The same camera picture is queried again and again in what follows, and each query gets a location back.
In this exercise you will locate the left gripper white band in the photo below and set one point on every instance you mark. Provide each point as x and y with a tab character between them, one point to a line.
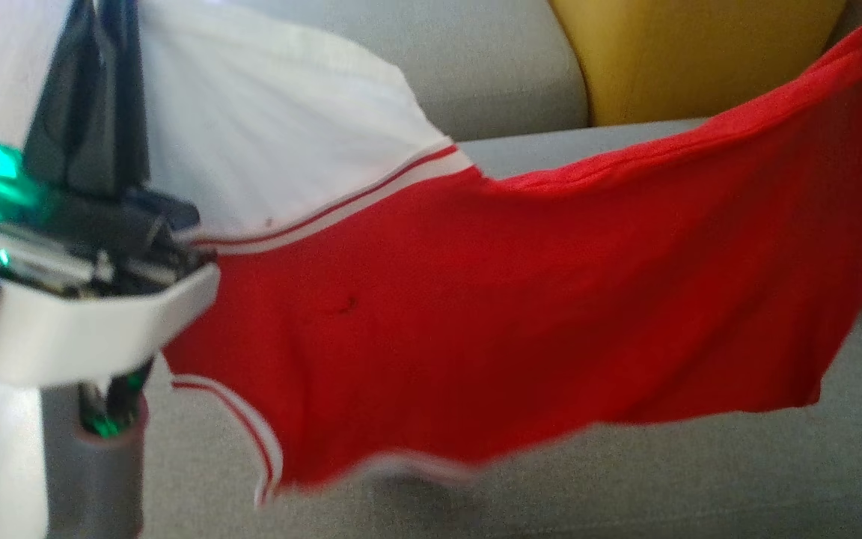
102	322

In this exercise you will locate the red jersey with white sleeves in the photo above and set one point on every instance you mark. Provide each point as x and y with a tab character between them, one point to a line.
476	299

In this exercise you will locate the large yellow sofa backrest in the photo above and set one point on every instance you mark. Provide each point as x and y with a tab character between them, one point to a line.
700	52

